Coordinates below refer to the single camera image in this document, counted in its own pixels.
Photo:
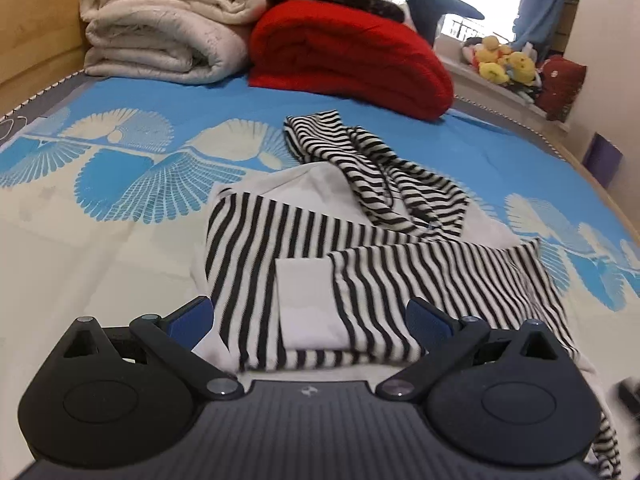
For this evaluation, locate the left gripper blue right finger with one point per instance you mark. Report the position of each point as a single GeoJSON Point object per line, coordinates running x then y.
{"type": "Point", "coordinates": [504, 397]}

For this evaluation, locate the blue curtain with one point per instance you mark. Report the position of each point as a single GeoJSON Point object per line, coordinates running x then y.
{"type": "Point", "coordinates": [545, 25]}

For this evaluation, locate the purple box by wall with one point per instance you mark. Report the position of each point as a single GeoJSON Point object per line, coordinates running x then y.
{"type": "Point", "coordinates": [602, 159]}

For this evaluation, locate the black white striped garment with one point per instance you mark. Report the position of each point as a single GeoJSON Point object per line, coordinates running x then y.
{"type": "Point", "coordinates": [313, 267]}

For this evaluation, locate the wooden bed headboard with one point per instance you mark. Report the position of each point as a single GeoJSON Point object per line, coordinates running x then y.
{"type": "Point", "coordinates": [42, 41]}

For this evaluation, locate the beige folded quilt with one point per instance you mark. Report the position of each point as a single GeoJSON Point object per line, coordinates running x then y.
{"type": "Point", "coordinates": [181, 41]}

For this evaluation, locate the yellow plush toy pile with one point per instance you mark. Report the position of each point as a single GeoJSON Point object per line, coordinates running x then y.
{"type": "Point", "coordinates": [503, 66]}

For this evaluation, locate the blue white patterned bedsheet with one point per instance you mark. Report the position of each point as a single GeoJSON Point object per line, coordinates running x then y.
{"type": "Point", "coordinates": [104, 185]}

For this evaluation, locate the red folded blanket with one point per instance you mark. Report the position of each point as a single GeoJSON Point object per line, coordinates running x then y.
{"type": "Point", "coordinates": [329, 49]}

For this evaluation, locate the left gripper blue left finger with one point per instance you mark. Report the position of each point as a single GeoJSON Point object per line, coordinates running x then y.
{"type": "Point", "coordinates": [120, 395]}

